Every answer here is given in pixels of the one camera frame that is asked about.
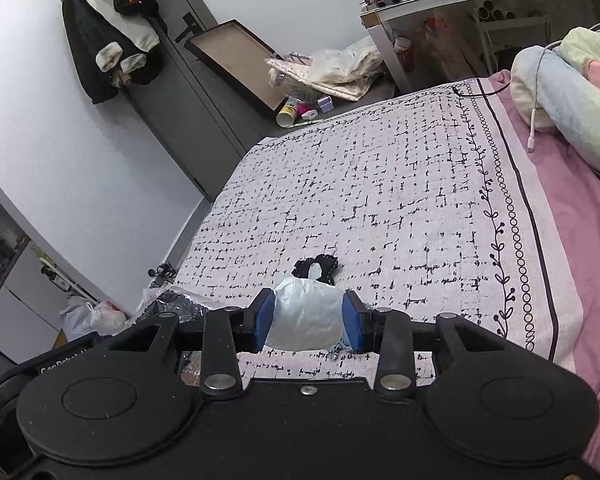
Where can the black frilly scrunchie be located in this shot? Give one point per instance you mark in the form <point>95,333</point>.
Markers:
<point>325,262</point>

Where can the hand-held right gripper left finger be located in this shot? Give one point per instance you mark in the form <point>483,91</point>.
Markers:
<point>264,320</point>

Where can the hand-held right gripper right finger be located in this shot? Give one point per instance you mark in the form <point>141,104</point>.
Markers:
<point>352,322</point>

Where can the crinkled plastic bag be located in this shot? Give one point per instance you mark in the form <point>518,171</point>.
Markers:
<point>180,305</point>

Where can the grey wardrobe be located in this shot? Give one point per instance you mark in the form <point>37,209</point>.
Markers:
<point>190,110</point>

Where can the black sneakers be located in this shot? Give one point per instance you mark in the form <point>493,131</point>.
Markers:
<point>162,271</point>

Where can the white tied plastic bag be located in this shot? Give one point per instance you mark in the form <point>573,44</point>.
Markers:
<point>107,317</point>

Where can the lilac small box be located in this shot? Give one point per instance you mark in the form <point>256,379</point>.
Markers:
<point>325,105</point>

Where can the plastic bag with blue knit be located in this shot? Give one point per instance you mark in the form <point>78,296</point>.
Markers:
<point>305,315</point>

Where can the black picture frame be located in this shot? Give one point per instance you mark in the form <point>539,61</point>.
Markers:
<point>240,65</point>

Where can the white black-dashed bedspread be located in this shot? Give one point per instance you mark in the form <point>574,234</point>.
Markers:
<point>380,185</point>

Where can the pastel duvet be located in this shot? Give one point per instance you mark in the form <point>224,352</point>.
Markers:
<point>570,105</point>

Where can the cluttered storage shelf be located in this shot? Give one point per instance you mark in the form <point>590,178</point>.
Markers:
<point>15,285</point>

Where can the paper tube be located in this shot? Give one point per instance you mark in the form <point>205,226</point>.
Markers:
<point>287,115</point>

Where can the bluish white plastic bag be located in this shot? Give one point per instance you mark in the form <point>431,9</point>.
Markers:
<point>77,317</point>

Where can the cream printed tote bag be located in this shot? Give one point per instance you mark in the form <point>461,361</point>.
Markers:
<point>340,87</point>

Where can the pink bed sheet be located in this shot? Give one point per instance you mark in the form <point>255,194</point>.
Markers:
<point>580,240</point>

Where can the black and white jacket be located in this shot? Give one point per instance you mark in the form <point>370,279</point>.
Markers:
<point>90,50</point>

